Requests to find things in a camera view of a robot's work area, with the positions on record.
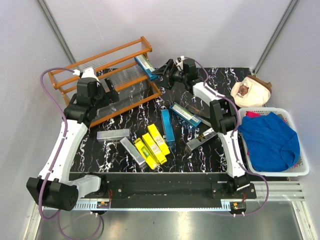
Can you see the orange wooden shelf rack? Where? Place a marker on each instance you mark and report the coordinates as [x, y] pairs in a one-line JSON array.
[[105, 85]]

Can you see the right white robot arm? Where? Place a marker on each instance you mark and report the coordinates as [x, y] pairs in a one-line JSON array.
[[223, 114]]

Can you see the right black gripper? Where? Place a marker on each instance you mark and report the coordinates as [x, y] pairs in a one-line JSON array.
[[162, 70]]

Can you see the yellow toothpaste box right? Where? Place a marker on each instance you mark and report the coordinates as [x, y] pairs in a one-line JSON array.
[[155, 134]]

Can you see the silver toothpaste box angled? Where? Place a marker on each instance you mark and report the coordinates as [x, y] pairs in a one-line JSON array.
[[131, 149]]

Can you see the silver black toothpaste box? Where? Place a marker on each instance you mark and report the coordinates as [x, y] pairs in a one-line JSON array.
[[200, 140]]

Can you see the yellow toothpaste box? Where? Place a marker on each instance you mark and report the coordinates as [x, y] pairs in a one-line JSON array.
[[154, 149], [146, 154], [155, 134]]

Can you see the blue toothpaste box with label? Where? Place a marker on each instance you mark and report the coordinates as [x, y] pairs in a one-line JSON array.
[[185, 115]]

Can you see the yellow toothpaste box left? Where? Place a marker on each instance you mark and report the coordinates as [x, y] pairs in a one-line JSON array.
[[146, 154]]

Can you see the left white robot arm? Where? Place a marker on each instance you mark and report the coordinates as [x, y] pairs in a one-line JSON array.
[[53, 188]]

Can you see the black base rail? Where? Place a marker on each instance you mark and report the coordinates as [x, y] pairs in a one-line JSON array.
[[168, 191]]

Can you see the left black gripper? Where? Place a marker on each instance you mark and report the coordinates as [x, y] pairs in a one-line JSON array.
[[112, 95]]

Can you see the silver toothpaste box flat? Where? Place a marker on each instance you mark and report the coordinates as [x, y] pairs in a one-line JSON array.
[[112, 135]]

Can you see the yellow toothpaste box middle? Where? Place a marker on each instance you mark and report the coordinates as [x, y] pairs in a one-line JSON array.
[[154, 149]]

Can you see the blue cloth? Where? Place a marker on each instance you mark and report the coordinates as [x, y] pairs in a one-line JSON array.
[[273, 146]]

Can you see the pink cloth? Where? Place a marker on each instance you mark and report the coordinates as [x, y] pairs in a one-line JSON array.
[[252, 114]]

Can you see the blue toothpaste box plain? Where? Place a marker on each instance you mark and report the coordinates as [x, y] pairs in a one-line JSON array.
[[167, 127]]

